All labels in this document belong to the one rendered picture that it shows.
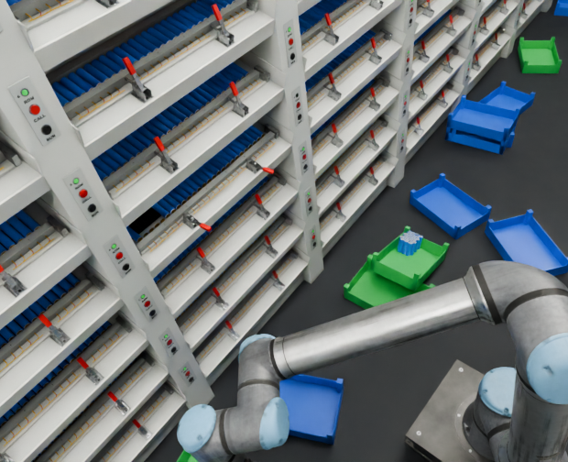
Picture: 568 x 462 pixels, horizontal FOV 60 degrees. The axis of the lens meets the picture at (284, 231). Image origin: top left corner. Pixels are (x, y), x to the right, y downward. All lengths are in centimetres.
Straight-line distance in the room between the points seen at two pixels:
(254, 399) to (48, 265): 51
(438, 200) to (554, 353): 165
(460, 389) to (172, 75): 128
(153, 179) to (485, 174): 180
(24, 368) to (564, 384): 108
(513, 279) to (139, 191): 82
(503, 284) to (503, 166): 178
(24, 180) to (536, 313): 93
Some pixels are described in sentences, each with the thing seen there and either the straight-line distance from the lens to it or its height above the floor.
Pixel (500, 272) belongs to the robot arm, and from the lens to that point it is 95.
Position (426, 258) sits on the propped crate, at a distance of 217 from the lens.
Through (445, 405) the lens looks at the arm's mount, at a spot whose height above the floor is 13.
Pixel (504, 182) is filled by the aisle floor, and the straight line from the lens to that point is 260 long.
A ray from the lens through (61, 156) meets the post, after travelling 104.
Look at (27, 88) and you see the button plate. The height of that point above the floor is 130.
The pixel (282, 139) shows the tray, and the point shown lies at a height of 76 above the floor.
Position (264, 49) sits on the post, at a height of 105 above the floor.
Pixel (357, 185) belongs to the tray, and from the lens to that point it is 227.
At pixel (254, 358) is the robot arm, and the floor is 75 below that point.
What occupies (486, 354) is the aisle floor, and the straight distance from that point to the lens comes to 198.
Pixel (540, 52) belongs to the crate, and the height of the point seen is 0.
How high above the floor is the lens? 169
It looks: 47 degrees down
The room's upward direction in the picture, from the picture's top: 10 degrees counter-clockwise
